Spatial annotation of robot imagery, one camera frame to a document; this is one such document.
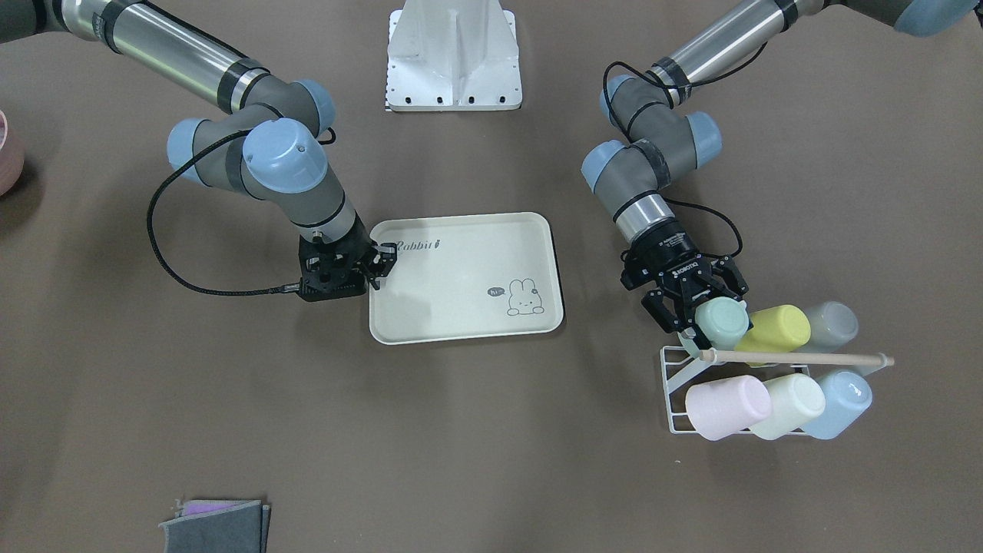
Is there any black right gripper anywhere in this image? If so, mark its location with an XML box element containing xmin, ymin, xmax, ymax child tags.
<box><xmin>299</xmin><ymin>227</ymin><xmax>398</xmax><ymax>302</ymax></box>

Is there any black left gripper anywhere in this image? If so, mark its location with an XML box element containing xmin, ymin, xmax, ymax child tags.
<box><xmin>621</xmin><ymin>227</ymin><xmax>750</xmax><ymax>340</ymax></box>

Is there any mint green cup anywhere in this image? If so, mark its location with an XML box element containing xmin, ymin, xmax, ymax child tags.
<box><xmin>677</xmin><ymin>296</ymin><xmax>750</xmax><ymax>358</ymax></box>

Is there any cream rabbit tray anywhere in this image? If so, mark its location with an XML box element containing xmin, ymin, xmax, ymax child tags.
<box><xmin>369</xmin><ymin>211</ymin><xmax>564</xmax><ymax>346</ymax></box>

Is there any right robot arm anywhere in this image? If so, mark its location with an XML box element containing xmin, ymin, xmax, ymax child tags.
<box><xmin>2</xmin><ymin>1</ymin><xmax>397</xmax><ymax>302</ymax></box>

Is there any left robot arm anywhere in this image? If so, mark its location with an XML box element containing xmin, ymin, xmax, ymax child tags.
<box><xmin>581</xmin><ymin>1</ymin><xmax>829</xmax><ymax>347</ymax></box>

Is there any yellow cup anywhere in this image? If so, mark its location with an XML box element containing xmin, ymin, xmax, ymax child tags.
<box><xmin>734</xmin><ymin>304</ymin><xmax>812</xmax><ymax>353</ymax></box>

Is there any pink cup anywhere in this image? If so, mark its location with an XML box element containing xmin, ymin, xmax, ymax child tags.
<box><xmin>684</xmin><ymin>375</ymin><xmax>773</xmax><ymax>441</ymax></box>

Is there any grey cup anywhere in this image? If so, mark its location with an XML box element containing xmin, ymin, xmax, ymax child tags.
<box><xmin>796</xmin><ymin>301</ymin><xmax>859</xmax><ymax>353</ymax></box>

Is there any cream white cup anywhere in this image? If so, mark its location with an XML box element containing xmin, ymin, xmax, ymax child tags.
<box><xmin>749</xmin><ymin>373</ymin><xmax>826</xmax><ymax>440</ymax></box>

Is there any light blue cup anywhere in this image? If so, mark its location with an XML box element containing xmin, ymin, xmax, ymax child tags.
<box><xmin>801</xmin><ymin>369</ymin><xmax>873</xmax><ymax>440</ymax></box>

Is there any folded grey cloth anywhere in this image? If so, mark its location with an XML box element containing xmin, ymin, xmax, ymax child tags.
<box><xmin>159</xmin><ymin>499</ymin><xmax>270</xmax><ymax>552</ymax></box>

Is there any pink ice bowl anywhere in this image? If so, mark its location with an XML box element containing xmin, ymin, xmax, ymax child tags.
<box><xmin>1</xmin><ymin>111</ymin><xmax>25</xmax><ymax>196</ymax></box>

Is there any white wire cup rack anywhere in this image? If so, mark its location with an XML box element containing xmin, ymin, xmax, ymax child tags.
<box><xmin>659</xmin><ymin>346</ymin><xmax>895</xmax><ymax>436</ymax></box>

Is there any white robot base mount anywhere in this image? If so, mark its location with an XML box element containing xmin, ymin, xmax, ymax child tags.
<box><xmin>384</xmin><ymin>1</ymin><xmax>523</xmax><ymax>112</ymax></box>

